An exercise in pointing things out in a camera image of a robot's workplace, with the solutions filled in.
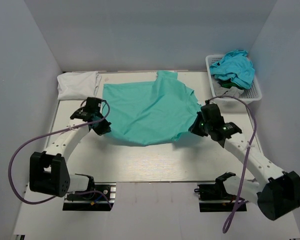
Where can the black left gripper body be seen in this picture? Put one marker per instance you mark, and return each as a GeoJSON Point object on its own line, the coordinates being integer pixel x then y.
{"type": "Point", "coordinates": [98, 115]}

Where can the dark green garment in basket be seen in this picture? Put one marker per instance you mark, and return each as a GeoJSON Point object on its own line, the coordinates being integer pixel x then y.
{"type": "Point", "coordinates": [227, 84]}

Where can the white plastic laundry basket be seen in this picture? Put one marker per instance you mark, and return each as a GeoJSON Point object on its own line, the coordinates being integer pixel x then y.
{"type": "Point", "coordinates": [254, 94]}

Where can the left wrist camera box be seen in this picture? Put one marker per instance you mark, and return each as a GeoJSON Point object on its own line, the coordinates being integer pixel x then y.
{"type": "Point", "coordinates": [93, 105]}

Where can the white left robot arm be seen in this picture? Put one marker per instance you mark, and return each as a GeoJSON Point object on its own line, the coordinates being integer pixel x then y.
{"type": "Point", "coordinates": [48, 171]}

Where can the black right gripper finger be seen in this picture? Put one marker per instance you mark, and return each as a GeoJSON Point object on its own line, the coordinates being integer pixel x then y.
{"type": "Point", "coordinates": [196, 127]}
{"type": "Point", "coordinates": [206, 130]}

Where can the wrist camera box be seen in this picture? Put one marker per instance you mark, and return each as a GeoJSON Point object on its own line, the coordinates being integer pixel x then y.
{"type": "Point", "coordinates": [211, 113]}
{"type": "Point", "coordinates": [93, 105]}

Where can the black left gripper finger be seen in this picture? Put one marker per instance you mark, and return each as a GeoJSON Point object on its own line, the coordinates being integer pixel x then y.
{"type": "Point", "coordinates": [103, 127]}
{"type": "Point", "coordinates": [95, 128]}

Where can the folded white t-shirt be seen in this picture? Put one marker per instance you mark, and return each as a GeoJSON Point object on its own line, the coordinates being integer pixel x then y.
{"type": "Point", "coordinates": [78, 85]}

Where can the aluminium table edge rail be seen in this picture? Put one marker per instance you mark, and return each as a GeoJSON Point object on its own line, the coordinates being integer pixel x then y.
{"type": "Point", "coordinates": [151, 71]}

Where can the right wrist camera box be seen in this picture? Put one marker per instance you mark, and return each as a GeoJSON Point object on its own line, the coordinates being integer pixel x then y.
{"type": "Point", "coordinates": [211, 113]}

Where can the teal green t-shirt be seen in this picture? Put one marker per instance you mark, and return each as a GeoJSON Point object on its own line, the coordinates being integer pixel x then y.
{"type": "Point", "coordinates": [150, 112]}

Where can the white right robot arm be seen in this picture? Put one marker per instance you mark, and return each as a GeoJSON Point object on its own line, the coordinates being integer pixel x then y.
{"type": "Point", "coordinates": [275, 191]}

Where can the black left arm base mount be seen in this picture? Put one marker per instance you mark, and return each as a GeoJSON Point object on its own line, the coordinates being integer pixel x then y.
{"type": "Point", "coordinates": [101, 200]}

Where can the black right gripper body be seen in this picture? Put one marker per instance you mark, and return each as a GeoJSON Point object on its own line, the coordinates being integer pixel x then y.
{"type": "Point", "coordinates": [207, 124]}

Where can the grey white crumpled garment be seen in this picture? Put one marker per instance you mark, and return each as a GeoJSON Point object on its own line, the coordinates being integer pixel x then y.
{"type": "Point", "coordinates": [221, 91]}

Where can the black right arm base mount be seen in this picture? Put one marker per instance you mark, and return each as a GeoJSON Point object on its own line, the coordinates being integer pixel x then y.
{"type": "Point", "coordinates": [212, 200]}

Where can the light blue crumpled t-shirt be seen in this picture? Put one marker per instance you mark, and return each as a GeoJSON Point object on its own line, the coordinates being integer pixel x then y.
{"type": "Point", "coordinates": [236, 67]}

